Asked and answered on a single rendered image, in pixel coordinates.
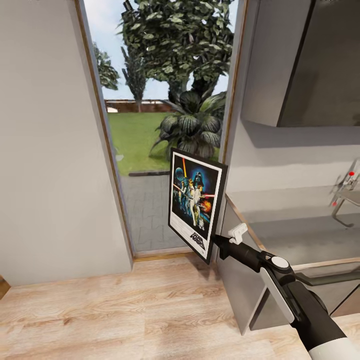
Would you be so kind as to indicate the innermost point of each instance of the drop in sink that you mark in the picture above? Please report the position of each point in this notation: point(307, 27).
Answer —
point(351, 194)

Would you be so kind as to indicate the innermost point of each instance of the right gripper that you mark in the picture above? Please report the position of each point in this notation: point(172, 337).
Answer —
point(226, 248)

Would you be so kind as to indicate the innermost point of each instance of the poster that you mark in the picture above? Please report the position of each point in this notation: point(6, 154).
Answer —
point(196, 187)

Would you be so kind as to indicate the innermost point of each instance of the cabinet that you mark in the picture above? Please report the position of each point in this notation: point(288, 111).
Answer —
point(304, 68)

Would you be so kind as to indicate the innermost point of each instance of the dishwasher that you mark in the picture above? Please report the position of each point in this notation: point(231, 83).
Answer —
point(332, 284)

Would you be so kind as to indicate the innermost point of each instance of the fixed window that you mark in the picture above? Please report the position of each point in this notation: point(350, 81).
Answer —
point(164, 73)

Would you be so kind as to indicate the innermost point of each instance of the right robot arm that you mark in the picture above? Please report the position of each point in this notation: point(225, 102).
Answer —
point(304, 310)

